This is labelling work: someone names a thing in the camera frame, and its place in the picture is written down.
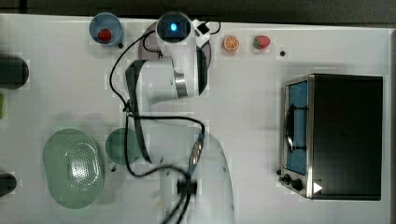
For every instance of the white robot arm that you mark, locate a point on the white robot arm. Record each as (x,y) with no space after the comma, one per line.
(195,182)

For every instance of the orange slice toy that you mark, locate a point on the orange slice toy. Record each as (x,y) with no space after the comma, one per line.
(230,43)

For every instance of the strawberry toy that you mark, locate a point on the strawberry toy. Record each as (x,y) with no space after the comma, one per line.
(261,42)

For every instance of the black table screw right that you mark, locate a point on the black table screw right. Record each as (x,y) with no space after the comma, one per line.
(282,53)

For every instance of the red toy fruit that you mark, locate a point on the red toy fruit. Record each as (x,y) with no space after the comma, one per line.
(104,35)

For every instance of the blue bowl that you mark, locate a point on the blue bowl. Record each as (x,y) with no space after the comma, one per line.
(106,20)

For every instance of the black toaster oven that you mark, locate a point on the black toaster oven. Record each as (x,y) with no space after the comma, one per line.
(332,137)

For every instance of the green perforated colander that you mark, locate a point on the green perforated colander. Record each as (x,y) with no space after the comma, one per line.
(74,168)

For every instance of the black cylinder upper left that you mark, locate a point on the black cylinder upper left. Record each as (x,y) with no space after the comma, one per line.
(14,72)

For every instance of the black cylinder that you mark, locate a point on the black cylinder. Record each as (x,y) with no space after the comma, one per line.
(14,72)
(8,183)

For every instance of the green object left edge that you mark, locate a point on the green object left edge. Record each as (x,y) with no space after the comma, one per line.
(1,105)

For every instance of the black cylinder lower left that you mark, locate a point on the black cylinder lower left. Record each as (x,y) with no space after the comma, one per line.
(8,183)

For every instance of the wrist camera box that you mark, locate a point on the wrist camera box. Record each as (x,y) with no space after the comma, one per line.
(201,29)

